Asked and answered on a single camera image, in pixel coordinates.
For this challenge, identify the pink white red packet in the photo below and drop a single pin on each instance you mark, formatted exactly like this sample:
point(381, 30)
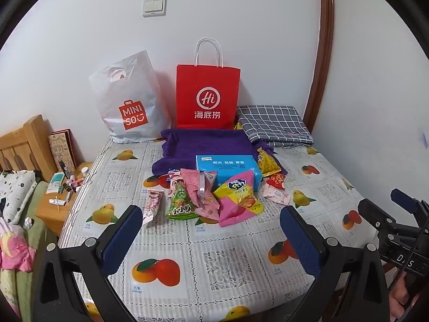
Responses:
point(173, 183)

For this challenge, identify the brown wooden door frame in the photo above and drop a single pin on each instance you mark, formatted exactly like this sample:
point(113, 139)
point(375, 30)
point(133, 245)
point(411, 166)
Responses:
point(323, 40)

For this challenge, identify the yellow and pink snack packet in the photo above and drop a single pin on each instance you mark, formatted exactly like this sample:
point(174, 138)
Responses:
point(238, 191)

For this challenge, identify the white black-spotted pillow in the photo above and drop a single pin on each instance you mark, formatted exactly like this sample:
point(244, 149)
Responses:
point(16, 191)

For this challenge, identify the pink cloth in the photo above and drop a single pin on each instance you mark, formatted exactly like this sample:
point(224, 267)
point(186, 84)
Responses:
point(13, 251)

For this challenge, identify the yellow triangular snack packet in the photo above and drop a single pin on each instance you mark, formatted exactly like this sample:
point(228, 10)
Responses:
point(268, 166)

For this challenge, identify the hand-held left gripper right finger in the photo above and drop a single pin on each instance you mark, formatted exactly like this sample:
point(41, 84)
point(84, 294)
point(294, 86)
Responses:
point(298, 238)

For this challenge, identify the small white bottle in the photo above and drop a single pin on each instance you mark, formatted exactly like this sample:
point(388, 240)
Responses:
point(84, 171)

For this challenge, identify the blue tissue pack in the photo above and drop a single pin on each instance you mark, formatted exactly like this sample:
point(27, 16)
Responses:
point(228, 166)

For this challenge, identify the white light switch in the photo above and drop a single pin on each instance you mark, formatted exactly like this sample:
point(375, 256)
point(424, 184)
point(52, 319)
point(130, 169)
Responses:
point(154, 6)

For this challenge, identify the red paper bag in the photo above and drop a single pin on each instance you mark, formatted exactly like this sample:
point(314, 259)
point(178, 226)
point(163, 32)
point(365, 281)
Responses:
point(207, 84)

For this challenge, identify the wooden headboard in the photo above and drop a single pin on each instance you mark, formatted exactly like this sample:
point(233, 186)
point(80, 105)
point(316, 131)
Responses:
point(30, 141)

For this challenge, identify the fruit print bed sheet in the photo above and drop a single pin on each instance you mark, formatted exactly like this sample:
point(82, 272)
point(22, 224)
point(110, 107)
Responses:
point(201, 241)

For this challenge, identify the red snack packet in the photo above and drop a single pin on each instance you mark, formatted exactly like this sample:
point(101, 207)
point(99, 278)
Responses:
point(276, 181)

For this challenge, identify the light pink packet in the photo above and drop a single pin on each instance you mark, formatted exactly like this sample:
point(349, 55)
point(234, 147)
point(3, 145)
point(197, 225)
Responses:
point(276, 196)

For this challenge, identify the purple towel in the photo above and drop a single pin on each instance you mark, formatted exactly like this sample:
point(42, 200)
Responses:
point(207, 144)

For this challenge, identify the green blanket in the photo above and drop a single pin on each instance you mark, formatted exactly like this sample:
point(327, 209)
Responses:
point(20, 291)

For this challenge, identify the grey checked folded cloth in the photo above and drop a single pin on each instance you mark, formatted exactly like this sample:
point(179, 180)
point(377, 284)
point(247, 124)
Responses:
point(271, 124)

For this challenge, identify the small pink item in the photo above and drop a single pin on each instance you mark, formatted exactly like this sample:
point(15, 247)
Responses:
point(73, 183)

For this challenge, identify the wooden nightstand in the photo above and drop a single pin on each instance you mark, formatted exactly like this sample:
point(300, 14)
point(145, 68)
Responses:
point(47, 214)

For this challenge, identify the teal and white box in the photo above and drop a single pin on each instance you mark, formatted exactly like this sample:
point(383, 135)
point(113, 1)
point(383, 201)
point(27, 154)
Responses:
point(55, 182)

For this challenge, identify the white plastic shopping bag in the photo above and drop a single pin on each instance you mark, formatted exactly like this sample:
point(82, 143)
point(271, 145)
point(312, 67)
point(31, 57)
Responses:
point(134, 87)

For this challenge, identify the person's right hand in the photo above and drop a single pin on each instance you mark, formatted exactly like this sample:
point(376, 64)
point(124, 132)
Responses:
point(398, 293)

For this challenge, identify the black bottle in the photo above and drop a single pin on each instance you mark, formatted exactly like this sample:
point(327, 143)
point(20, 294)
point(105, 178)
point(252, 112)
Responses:
point(63, 167)

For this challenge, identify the white tube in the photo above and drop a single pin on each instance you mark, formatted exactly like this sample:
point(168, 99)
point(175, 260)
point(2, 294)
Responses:
point(57, 202)

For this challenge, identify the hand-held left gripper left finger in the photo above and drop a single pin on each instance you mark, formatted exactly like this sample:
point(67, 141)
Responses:
point(124, 234)

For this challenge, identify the dusty pink silver-striped snack packet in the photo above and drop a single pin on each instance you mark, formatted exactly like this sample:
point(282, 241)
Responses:
point(196, 184)

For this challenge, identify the small pink candy packet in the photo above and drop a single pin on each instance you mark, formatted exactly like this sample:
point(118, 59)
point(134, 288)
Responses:
point(152, 204)

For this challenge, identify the patterned standing book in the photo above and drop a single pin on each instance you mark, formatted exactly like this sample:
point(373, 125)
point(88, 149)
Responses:
point(62, 149)

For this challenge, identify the green snack packet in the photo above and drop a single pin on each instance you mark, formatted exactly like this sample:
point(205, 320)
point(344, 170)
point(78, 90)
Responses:
point(179, 204)

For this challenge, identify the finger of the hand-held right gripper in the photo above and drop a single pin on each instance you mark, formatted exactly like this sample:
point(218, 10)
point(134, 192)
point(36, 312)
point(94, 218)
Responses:
point(404, 199)
point(372, 211)

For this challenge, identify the crumpled silver wrapper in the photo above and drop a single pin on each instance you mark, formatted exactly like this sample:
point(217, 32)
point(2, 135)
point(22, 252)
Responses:
point(28, 222)

